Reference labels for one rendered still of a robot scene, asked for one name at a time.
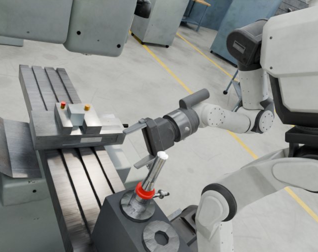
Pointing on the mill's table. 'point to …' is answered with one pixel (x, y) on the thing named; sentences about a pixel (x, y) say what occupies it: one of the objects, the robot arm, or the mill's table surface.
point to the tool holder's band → (144, 192)
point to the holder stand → (134, 227)
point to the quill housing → (99, 26)
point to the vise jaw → (91, 121)
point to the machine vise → (72, 130)
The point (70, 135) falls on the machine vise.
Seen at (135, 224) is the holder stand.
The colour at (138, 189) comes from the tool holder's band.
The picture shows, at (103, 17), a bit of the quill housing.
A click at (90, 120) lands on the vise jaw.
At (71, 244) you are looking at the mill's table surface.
